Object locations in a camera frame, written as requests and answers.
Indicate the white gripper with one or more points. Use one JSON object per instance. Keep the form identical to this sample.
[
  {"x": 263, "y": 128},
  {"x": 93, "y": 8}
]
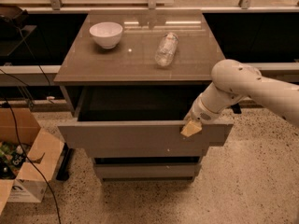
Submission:
[{"x": 198, "y": 112}]

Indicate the grey top drawer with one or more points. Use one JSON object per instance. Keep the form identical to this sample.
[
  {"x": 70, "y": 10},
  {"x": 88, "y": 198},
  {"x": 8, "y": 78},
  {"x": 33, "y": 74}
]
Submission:
[{"x": 138, "y": 116}]

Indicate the grey drawer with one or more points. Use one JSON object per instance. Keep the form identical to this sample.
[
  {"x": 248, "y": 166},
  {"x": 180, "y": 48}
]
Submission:
[
  {"x": 185, "y": 150},
  {"x": 138, "y": 116},
  {"x": 147, "y": 171}
]

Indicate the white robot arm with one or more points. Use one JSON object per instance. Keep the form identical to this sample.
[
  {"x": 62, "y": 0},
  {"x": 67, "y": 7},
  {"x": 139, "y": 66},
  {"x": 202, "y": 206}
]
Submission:
[{"x": 233, "y": 81}]

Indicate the grey bottom drawer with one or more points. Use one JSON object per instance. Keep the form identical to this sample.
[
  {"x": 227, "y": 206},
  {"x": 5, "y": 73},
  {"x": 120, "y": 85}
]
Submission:
[{"x": 147, "y": 171}]

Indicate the grey drawer cabinet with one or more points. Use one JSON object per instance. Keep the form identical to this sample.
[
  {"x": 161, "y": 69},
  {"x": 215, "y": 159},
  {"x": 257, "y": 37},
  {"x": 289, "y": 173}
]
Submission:
[{"x": 132, "y": 61}]

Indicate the grey middle drawer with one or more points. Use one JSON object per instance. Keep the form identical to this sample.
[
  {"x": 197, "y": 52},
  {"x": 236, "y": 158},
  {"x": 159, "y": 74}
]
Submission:
[{"x": 185, "y": 150}]

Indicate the black right table foot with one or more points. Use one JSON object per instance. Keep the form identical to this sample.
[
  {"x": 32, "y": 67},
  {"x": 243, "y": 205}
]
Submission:
[{"x": 236, "y": 108}]

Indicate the clear plastic bottle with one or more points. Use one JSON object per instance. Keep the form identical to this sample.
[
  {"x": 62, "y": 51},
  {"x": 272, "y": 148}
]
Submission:
[{"x": 166, "y": 51}]

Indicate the white ceramic bowl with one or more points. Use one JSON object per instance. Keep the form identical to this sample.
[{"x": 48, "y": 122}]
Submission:
[{"x": 106, "y": 34}]

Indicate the black table leg foot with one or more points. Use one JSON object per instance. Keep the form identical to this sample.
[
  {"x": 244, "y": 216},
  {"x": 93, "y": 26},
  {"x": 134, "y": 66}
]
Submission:
[{"x": 63, "y": 173}]

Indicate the brown cardboard box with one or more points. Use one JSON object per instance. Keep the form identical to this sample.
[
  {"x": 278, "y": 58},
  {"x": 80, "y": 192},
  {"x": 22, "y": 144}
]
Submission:
[{"x": 30, "y": 154}]

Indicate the items inside cardboard box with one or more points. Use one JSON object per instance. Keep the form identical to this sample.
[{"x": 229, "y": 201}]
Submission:
[{"x": 12, "y": 157}]

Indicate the black device on shelf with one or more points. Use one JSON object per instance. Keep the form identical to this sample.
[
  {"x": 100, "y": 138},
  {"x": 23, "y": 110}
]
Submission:
[{"x": 12, "y": 16}]

